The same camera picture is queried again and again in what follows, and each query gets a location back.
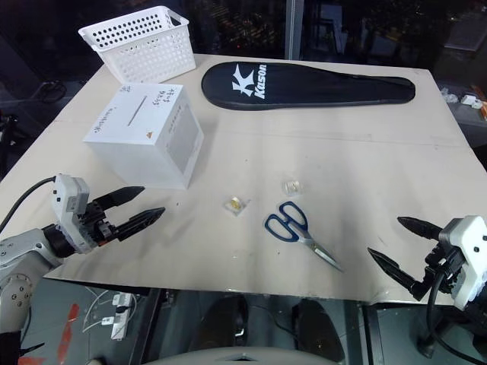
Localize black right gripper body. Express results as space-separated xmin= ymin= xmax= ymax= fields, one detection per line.
xmin=410 ymin=241 xmax=466 ymax=302

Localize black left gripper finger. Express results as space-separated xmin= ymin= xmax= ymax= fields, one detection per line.
xmin=112 ymin=207 xmax=167 ymax=242
xmin=92 ymin=186 xmax=146 ymax=211

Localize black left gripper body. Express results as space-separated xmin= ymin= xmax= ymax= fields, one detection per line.
xmin=77 ymin=200 xmax=117 ymax=249

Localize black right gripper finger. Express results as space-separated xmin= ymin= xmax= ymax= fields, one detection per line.
xmin=367 ymin=247 xmax=425 ymax=296
xmin=396 ymin=216 xmax=444 ymax=241

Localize white cardboard box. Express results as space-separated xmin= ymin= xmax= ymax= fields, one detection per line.
xmin=83 ymin=82 xmax=205 ymax=190

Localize dark rounded robot foot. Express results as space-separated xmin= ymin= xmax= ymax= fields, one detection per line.
xmin=296 ymin=299 xmax=342 ymax=354

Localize white power strip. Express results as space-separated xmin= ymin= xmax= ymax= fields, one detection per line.
xmin=100 ymin=291 xmax=138 ymax=341

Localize small clear packet yellow item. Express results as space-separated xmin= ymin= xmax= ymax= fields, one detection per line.
xmin=222 ymin=195 xmax=251 ymax=217

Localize small clear plastic piece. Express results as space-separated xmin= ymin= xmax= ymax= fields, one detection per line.
xmin=282 ymin=179 xmax=305 ymax=196

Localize white perforated plastic basket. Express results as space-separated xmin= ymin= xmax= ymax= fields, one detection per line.
xmin=78 ymin=5 xmax=197 ymax=84

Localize black Kason racket cover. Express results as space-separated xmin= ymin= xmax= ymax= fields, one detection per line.
xmin=201 ymin=59 xmax=416 ymax=112

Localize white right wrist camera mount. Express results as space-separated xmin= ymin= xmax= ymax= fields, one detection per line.
xmin=437 ymin=215 xmax=487 ymax=309

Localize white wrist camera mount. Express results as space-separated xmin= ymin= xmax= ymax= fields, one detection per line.
xmin=437 ymin=215 xmax=487 ymax=309
xmin=51 ymin=173 xmax=94 ymax=254

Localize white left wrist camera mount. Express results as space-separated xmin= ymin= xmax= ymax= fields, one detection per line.
xmin=51 ymin=173 xmax=94 ymax=254

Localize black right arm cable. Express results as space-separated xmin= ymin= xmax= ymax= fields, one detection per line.
xmin=416 ymin=265 xmax=487 ymax=364

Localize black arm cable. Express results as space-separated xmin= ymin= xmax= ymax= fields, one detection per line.
xmin=0 ymin=178 xmax=58 ymax=235
xmin=416 ymin=265 xmax=487 ymax=364

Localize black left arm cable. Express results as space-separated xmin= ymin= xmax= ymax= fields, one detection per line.
xmin=0 ymin=178 xmax=58 ymax=235

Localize blue handled scissors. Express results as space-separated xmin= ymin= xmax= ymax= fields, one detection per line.
xmin=264 ymin=201 xmax=344 ymax=273

